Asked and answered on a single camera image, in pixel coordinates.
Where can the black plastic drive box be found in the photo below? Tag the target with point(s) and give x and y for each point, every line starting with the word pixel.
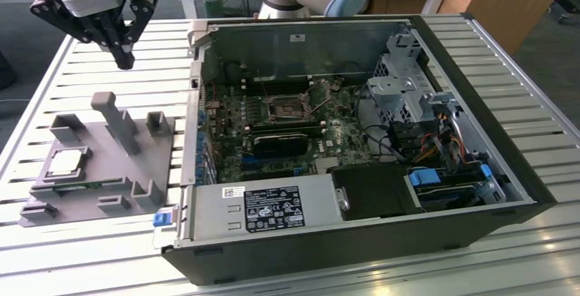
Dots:
pixel 372 190

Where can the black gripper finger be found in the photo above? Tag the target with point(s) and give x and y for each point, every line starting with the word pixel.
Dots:
pixel 142 14
pixel 59 16

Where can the silver chipset heatsink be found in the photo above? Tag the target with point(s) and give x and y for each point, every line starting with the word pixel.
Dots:
pixel 327 165

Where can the black expansion slot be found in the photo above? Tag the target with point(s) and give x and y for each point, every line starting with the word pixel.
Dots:
pixel 272 174

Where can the green motherboard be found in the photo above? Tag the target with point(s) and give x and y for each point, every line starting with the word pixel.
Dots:
pixel 344 129

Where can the silver CPU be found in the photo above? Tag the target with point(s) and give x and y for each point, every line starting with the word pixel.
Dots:
pixel 69 162

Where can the grey power supply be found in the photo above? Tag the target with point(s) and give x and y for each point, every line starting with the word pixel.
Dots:
pixel 213 207

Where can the blue plastic clip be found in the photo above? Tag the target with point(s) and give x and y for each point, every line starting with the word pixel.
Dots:
pixel 486 170

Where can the green RAM stick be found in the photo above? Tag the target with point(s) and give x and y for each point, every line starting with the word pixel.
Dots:
pixel 93 184

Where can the black RAM slot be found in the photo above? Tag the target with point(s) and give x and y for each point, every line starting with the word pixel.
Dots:
pixel 285 125
pixel 272 83
pixel 275 89
pixel 285 131

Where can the black office chair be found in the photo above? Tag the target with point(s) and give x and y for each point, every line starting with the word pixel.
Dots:
pixel 570 2

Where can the CPU socket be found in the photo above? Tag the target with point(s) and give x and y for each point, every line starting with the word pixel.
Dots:
pixel 285 109

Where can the wooden cabinet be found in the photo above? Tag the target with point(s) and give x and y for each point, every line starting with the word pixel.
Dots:
pixel 513 4

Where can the blue disk carrier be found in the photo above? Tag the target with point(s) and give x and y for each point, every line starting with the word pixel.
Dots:
pixel 424 176

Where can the grey parts rack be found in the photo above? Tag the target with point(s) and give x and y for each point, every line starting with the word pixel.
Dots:
pixel 109 174

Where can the blue case latch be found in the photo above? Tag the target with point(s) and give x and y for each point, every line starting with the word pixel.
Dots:
pixel 164 218

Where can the silver metal drive cage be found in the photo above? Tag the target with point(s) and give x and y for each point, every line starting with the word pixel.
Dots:
pixel 390 99

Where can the black PC case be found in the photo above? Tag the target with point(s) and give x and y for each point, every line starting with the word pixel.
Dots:
pixel 317 258

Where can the black graphics card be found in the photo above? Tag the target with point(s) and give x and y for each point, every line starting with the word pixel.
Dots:
pixel 279 146

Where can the round coin battery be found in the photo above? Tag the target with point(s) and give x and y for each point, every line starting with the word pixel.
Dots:
pixel 336 86

